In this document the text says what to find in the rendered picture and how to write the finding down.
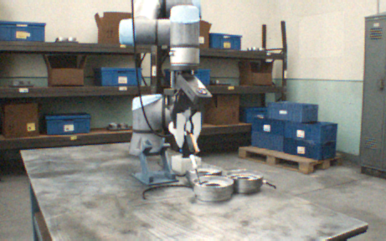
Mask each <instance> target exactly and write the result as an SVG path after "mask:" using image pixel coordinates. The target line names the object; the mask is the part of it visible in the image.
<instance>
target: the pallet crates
mask: <svg viewBox="0 0 386 241"><path fill-rule="evenodd" d="M267 103H268V110H267V115H255V116H252V131H251V132H252V145H251V146H248V147H247V146H244V147H240V148H239V149H238V151H239V157H238V158H241V159H244V160H247V161H253V162H258V163H262V164H266V165H268V166H274V167H279V168H283V169H286V170H292V171H295V172H300V173H303V174H311V173H313V168H316V169H320V170H326V169H329V167H330V164H333V165H337V166H341V165H342V156H343V154H339V153H335V151H336V142H337V129H338V128H337V124H338V123H329V122H323V121H317V120H318V109H319V104H309V103H299V102H287V101H279V102H267ZM260 116H263V118H261V117H260ZM251 151H252V152H253V153H254V155H256V156H262V157H266V160H261V159H255V158H252V157H251ZM280 161H283V162H288V163H295V164H297V165H299V168H295V167H290V166H287V165H284V164H279V162H280Z"/></svg>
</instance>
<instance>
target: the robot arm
mask: <svg viewBox="0 0 386 241"><path fill-rule="evenodd" d="M156 18H157V19H156ZM166 19H167V20H166ZM201 19H202V8H201V1H200V0H136V3H135V7H134V22H135V40H136V45H147V46H170V53H169V55H170V64H171V67H169V72H171V87H169V89H164V98H162V95H148V96H142V104H143V106H144V110H145V112H146V115H147V120H148V123H149V124H150V125H151V127H152V129H153V130H154V131H155V132H156V133H157V134H160V135H161V134H162V127H169V130H170V131H171V132H172V133H173V134H174V135H175V140H176V143H177V144H178V145H179V147H183V145H184V142H185V140H184V134H185V130H184V126H185V127H186V128H187V130H188V131H189V132H190V133H191V135H194V136H195V141H196V140H197V138H198V135H199V132H200V130H201V127H202V125H203V121H204V117H205V106H204V104H209V102H210V100H211V97H212V95H211V94H210V93H209V92H208V91H207V90H206V88H205V86H204V85H202V84H201V83H200V82H199V80H198V79H197V78H196V76H195V75H194V74H193V71H194V70H198V66H197V64H199V49H198V46H199V21H200V20H201ZM119 36H120V41H121V44H122V45H125V46H127V45H131V46H133V33H132V24H131V19H126V20H121V22H120V25H119ZM166 95H167V98H166ZM147 139H148V140H149V141H150V142H151V143H152V146H153V150H154V151H157V149H158V148H159V147H160V144H161V140H162V139H163V137H160V136H157V135H156V134H154V133H153V132H152V131H151V130H150V128H149V127H148V125H147V122H146V120H145V117H144V115H143V113H142V108H141V105H140V97H136V98H135V99H134V100H133V101H132V139H131V143H130V145H129V154H131V155H134V156H138V154H139V153H140V152H141V150H142V148H143V147H144V146H146V143H145V142H144V141H147Z"/></svg>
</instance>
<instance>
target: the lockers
mask: <svg viewBox="0 0 386 241"><path fill-rule="evenodd" d="M364 18H365V19H364V24H365V29H364V51H363V54H364V62H363V96H362V104H363V107H362V119H361V130H360V142H359V153H358V165H359V166H361V174H362V173H363V174H366V175H369V176H372V177H378V178H381V179H386V12H381V13H378V14H373V15H371V16H366V17H364ZM380 85H381V87H382V86H383V90H380Z"/></svg>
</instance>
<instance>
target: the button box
mask: <svg viewBox="0 0 386 241"><path fill-rule="evenodd" d="M195 158H196V163H197V164H196V165H201V158H199V157H197V156H195ZM190 166H192V163H191V161H190V158H183V155H179V156H172V170H174V171H175V172H179V173H181V174H185V173H186V167H190Z"/></svg>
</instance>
